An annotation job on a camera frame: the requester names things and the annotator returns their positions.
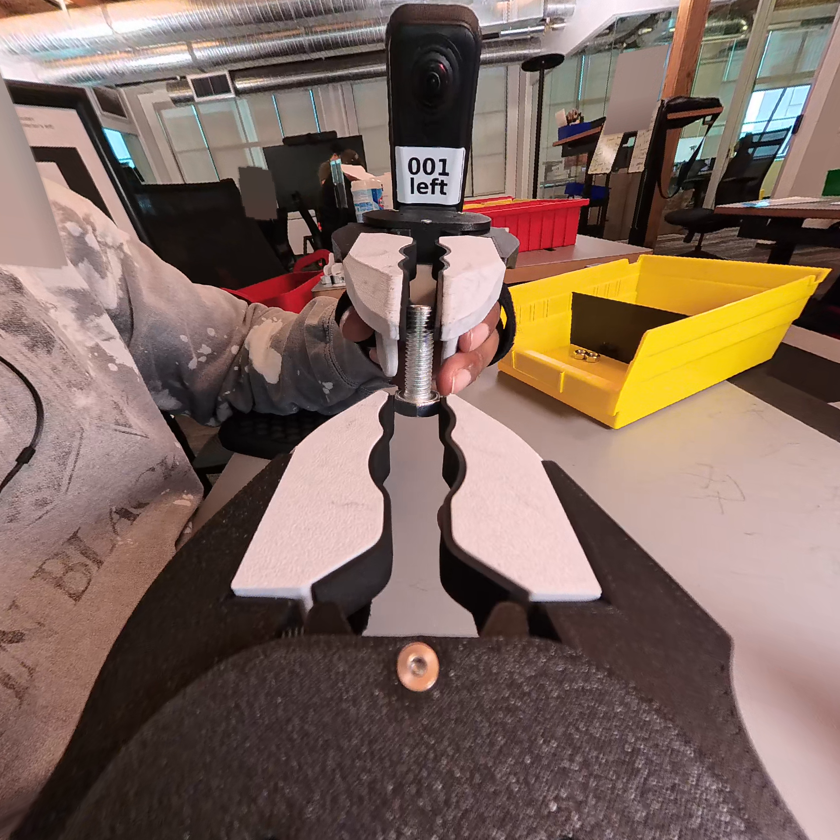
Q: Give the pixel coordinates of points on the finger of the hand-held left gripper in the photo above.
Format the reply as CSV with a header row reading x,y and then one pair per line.
x,y
469,282
374,282

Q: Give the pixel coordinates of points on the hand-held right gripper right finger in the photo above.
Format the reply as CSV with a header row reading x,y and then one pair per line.
x,y
518,518

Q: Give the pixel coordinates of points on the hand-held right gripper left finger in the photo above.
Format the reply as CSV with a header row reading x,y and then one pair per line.
x,y
321,512

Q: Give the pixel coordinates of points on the silver hex bolt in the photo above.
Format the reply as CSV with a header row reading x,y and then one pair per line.
x,y
418,348

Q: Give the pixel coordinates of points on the yellow plastic bin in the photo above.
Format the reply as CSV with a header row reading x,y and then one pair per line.
x,y
689,380

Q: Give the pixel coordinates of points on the person's left forearm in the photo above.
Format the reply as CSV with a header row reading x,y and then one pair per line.
x,y
229,341

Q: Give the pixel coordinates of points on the person's left hand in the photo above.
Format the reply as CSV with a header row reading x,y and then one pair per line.
x,y
469,361

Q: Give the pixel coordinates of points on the person's right hand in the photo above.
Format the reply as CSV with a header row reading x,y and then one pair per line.
x,y
439,520

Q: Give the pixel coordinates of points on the rack of white printed parts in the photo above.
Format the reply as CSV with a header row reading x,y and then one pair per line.
x,y
333,274

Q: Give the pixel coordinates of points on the white wipes canister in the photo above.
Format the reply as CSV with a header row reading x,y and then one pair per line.
x,y
366,200

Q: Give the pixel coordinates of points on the red plastic crate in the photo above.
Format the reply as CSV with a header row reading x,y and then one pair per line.
x,y
538,223

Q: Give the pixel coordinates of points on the red tote bag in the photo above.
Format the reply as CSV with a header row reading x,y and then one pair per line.
x,y
282,289

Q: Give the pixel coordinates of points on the black mesh cushion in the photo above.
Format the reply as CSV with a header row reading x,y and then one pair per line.
x,y
269,433

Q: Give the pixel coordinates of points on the black floor lamp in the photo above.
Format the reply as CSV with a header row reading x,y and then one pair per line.
x,y
541,118

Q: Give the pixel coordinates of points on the black monitor on stand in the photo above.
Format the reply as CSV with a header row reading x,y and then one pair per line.
x,y
302,170

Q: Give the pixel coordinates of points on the storage shelf with blue bins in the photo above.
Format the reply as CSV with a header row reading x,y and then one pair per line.
x,y
581,164

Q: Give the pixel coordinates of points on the large black panel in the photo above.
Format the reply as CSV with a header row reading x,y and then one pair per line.
x,y
197,229

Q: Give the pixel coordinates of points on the person's grey sweatshirt torso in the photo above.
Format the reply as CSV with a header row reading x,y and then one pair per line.
x,y
79,525

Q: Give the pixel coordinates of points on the black office chair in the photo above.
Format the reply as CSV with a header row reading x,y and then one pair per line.
x,y
728,190

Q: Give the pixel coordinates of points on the wooden office desk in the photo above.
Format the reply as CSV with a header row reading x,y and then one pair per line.
x,y
781,208

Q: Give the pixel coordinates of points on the black framed marker sign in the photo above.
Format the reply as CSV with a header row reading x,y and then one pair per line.
x,y
59,131

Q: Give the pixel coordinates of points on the small green bin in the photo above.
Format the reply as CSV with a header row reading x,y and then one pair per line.
x,y
832,184

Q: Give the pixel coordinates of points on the silver ventilation duct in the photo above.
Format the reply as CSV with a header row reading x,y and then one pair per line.
x,y
197,39

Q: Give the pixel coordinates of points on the wooden support post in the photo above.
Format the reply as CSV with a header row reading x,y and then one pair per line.
x,y
682,52

